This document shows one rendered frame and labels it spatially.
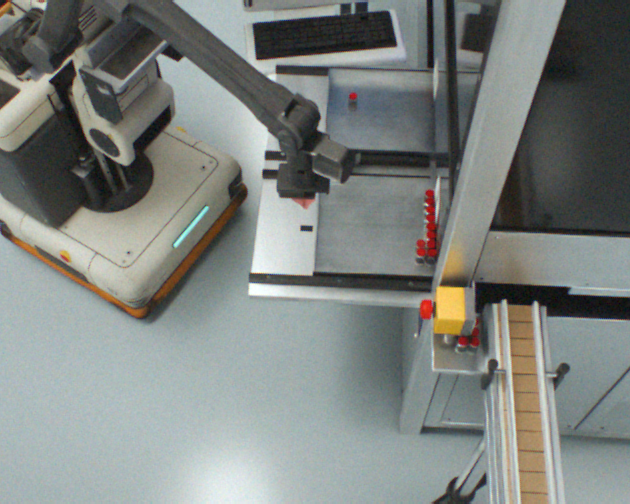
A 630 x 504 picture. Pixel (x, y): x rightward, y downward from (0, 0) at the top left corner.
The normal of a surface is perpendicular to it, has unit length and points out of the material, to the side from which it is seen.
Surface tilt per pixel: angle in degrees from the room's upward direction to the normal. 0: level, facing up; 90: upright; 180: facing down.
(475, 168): 90
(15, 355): 0
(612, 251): 90
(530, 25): 90
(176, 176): 0
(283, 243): 0
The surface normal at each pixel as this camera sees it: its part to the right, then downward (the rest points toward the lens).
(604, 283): -0.07, 0.86
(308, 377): -0.02, -0.51
